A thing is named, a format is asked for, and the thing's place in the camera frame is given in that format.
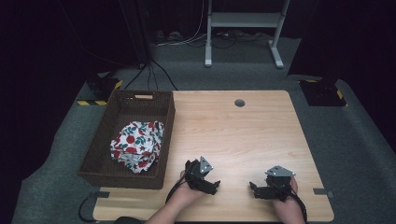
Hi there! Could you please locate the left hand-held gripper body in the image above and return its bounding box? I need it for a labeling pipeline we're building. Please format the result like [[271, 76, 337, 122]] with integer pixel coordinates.
[[184, 156, 216, 192]]

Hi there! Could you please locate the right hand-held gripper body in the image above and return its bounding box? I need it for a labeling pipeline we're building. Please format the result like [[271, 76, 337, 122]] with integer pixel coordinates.
[[258, 165, 296, 202]]

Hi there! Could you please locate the white red rose print shirt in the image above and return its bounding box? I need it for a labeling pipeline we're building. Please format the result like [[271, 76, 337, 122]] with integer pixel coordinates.
[[109, 120, 165, 175]]

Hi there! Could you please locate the brown woven basket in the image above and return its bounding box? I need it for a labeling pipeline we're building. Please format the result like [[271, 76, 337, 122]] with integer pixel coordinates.
[[77, 90, 177, 190]]

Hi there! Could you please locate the person's left hand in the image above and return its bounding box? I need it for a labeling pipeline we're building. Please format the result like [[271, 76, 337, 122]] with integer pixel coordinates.
[[172, 171, 208, 208]]

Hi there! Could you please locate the person's right hand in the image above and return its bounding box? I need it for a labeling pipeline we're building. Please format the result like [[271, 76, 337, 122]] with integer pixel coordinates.
[[273, 176, 300, 215]]

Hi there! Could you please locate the dark rounded object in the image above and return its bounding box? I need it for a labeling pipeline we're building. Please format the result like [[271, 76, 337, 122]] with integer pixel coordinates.
[[112, 216, 146, 224]]

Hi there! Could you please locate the black striped floor plate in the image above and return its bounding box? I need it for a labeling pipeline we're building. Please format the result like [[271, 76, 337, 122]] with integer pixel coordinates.
[[298, 77, 348, 107], [77, 73, 124, 106]]

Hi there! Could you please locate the dark stand column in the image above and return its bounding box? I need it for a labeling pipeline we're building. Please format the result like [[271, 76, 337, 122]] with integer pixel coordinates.
[[120, 0, 153, 65]]

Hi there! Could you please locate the white metal stand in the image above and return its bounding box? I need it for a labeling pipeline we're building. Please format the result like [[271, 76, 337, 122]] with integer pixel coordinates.
[[204, 0, 292, 69]]

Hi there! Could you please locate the right hand-held gripper cable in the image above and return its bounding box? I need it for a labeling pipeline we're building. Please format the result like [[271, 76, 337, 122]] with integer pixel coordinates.
[[288, 189, 309, 224]]

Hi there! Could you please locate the black floor cable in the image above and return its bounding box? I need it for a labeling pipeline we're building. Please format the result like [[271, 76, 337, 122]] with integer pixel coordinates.
[[123, 63, 148, 91], [151, 60, 178, 91]]

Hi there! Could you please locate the black looped cable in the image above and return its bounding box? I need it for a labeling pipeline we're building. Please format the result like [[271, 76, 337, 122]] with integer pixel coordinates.
[[78, 192, 101, 223]]

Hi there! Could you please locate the white floor cable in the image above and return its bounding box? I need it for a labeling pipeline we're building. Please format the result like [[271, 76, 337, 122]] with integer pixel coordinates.
[[154, 0, 209, 48]]

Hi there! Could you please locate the black cable bundle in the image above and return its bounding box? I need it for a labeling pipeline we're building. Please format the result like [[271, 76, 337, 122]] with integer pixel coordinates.
[[186, 30, 273, 49]]

